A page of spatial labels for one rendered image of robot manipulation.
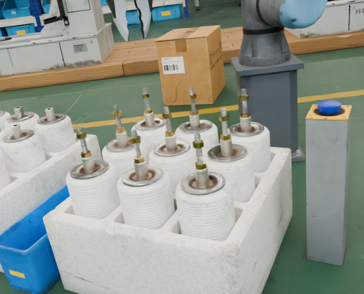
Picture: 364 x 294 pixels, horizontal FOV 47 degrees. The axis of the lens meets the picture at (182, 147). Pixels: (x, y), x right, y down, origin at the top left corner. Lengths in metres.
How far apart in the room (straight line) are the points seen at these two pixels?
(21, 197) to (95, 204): 0.27
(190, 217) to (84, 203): 0.22
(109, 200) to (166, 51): 1.17
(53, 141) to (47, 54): 1.70
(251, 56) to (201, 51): 0.63
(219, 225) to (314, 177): 0.22
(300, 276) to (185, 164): 0.32
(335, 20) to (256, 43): 1.63
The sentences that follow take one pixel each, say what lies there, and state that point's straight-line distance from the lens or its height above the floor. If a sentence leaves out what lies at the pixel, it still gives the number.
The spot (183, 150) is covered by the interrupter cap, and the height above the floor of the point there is 0.25.
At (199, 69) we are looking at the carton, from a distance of 1.85.
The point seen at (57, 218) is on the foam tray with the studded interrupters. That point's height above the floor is 0.18.
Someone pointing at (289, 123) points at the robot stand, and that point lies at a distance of 1.26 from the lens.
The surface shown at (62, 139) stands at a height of 0.20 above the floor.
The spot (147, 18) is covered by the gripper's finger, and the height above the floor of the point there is 0.49.
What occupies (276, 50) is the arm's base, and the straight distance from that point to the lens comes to 1.21.
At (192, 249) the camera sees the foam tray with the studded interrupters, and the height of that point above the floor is 0.17.
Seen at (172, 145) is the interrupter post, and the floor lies 0.26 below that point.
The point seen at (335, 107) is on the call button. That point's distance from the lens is 0.77.
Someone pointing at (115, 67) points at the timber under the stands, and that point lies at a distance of 2.65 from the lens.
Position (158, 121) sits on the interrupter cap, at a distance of 0.99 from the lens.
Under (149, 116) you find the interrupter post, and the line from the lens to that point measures 0.97.
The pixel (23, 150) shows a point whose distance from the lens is 1.06.
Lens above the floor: 0.58
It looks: 23 degrees down
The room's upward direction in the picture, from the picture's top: 8 degrees counter-clockwise
